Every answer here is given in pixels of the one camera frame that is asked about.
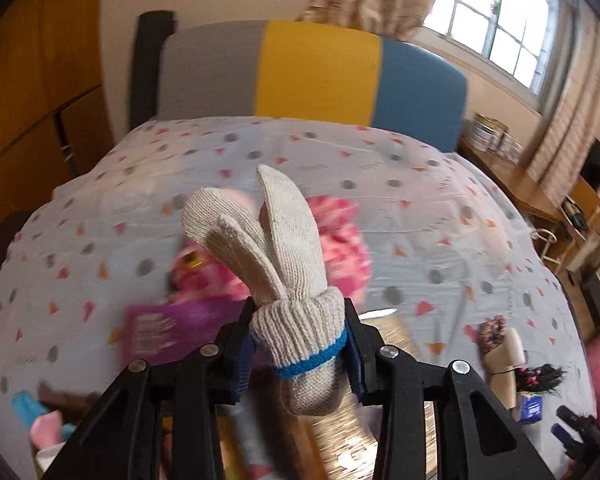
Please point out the brown satin scrunchie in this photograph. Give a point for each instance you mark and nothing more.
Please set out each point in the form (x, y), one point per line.
(492, 332)

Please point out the beige sock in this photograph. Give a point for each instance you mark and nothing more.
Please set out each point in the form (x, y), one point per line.
(505, 370)

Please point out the ornate gold tissue box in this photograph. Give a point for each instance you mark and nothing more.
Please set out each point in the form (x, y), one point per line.
(340, 445)

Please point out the wooden side desk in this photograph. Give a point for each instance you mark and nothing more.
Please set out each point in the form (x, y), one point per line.
(510, 180)

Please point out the wooden wardrobe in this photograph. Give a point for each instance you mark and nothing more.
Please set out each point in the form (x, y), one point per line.
(30, 85)

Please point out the window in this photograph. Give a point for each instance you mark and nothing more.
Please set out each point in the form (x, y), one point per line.
(505, 10)

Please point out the pale blue patterned tablecloth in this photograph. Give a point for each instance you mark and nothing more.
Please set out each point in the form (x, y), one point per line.
(130, 185)

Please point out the pink spotted plush toy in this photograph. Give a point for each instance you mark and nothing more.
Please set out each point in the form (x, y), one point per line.
(340, 245)

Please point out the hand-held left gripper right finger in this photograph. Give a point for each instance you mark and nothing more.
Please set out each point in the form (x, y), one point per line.
(357, 360)

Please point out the grey yellow blue bench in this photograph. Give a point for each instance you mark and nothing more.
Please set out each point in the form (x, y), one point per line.
(320, 70)

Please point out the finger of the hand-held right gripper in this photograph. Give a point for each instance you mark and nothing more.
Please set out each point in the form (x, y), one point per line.
(575, 417)
(567, 442)

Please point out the blue plush toy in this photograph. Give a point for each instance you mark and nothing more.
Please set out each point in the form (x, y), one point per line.
(25, 407)

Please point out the small metal can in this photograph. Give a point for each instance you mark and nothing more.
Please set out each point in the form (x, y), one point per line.
(510, 147)

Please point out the black beaded hair wig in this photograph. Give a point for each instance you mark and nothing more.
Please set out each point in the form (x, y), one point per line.
(540, 377)

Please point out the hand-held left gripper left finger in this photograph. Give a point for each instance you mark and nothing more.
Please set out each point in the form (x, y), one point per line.
(242, 360)

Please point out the white knit glove blue trim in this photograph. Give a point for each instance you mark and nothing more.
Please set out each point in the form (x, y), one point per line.
(290, 270)

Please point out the purple carton box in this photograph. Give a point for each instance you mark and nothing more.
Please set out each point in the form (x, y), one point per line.
(180, 325)

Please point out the blue tissue packet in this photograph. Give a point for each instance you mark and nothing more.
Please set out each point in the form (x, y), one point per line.
(532, 407)

